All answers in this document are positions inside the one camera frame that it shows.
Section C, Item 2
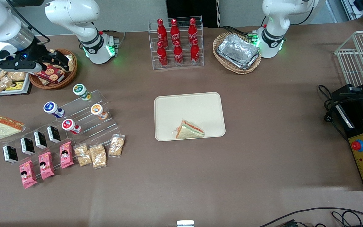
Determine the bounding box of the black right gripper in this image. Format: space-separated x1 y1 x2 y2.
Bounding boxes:
10 37 70 71

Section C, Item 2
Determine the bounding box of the green lid gum bottle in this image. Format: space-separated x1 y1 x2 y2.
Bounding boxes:
73 84 92 101

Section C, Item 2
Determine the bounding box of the blue lid gum bottle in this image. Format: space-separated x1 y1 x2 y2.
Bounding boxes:
43 101 65 119

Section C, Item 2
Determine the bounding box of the red lid gum bottle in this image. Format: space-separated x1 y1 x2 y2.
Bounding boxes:
62 119 82 135

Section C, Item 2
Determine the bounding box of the orange lid gum bottle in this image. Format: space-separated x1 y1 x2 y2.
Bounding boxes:
90 104 108 120

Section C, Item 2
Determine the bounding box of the silver foil tray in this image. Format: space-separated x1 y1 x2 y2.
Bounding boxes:
216 34 261 70

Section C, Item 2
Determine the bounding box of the beige plastic tray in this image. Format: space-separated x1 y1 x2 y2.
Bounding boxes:
154 92 226 142

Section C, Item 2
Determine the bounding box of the red cookie box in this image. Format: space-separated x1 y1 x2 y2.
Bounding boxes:
34 65 66 84

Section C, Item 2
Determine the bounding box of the brown wicker basket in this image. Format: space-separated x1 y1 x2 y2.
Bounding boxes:
29 48 78 90

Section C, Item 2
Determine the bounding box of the small yellow box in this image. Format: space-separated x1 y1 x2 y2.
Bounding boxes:
5 81 25 92

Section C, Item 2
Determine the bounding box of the black control box yellow panel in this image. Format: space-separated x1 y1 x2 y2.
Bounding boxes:
331 84 363 192

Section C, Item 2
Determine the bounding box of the grey connector box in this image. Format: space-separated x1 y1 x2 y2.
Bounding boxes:
107 33 121 52

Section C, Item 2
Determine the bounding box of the grey equipment shelf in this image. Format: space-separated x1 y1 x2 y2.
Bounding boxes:
341 0 363 29

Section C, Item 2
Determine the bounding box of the small black carton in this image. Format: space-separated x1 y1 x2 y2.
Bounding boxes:
47 126 61 143
3 145 19 164
20 137 35 155
33 131 48 149

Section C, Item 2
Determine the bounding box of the clear acrylic stepped stand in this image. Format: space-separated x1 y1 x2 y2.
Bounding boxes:
2 90 120 164

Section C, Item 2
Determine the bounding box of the wrapped triangle sandwich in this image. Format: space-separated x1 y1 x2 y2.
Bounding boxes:
172 119 205 140
0 114 27 141

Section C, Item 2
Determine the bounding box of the pink snack packet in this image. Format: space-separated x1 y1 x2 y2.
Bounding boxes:
38 151 55 180
59 141 74 169
19 160 38 189

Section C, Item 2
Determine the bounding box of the clear cereal bar packet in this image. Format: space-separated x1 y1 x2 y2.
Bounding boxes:
74 143 92 167
108 134 126 158
89 144 107 170

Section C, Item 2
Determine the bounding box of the red cola bottle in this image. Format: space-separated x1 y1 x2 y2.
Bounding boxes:
157 19 168 48
157 41 168 67
170 19 181 47
188 18 198 44
190 38 200 65
173 40 184 66

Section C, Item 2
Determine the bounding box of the black background panel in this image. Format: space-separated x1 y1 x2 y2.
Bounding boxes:
166 0 220 29

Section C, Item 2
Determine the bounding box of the clear acrylic bottle rack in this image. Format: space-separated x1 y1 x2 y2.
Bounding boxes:
148 16 205 70

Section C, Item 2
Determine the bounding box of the light wicker basket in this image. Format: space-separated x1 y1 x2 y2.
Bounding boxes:
213 32 262 75

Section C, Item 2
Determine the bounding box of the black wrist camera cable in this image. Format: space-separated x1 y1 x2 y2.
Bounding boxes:
0 0 51 68

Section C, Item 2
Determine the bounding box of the white wire basket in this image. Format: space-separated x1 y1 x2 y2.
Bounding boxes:
334 30 363 87

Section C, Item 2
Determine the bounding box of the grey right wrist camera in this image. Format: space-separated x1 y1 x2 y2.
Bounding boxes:
0 61 43 73

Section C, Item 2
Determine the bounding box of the black power cable with plug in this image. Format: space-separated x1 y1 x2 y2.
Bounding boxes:
318 84 349 141

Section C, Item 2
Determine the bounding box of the long black cable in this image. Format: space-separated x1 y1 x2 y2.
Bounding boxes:
259 207 363 227

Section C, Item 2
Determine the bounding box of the looped black cable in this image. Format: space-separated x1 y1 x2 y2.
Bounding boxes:
331 211 362 227

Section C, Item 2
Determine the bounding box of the black arm base cable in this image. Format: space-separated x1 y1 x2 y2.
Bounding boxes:
221 25 257 39

